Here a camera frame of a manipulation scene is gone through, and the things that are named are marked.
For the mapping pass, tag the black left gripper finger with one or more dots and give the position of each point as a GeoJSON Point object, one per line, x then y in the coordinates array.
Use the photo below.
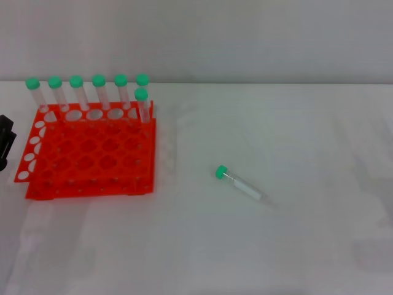
{"type": "Point", "coordinates": [5, 123]}
{"type": "Point", "coordinates": [6, 147]}

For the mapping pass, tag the clear tube with green cap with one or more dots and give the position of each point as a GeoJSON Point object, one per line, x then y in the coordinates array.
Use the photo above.
{"type": "Point", "coordinates": [75, 81]}
{"type": "Point", "coordinates": [121, 80]}
{"type": "Point", "coordinates": [220, 171]}
{"type": "Point", "coordinates": [32, 83]}
{"type": "Point", "coordinates": [141, 94]}
{"type": "Point", "coordinates": [142, 79]}
{"type": "Point", "coordinates": [55, 82]}
{"type": "Point", "coordinates": [99, 80]}

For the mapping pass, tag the orange plastic test tube rack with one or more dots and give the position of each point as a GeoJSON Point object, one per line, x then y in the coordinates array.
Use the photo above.
{"type": "Point", "coordinates": [92, 153]}

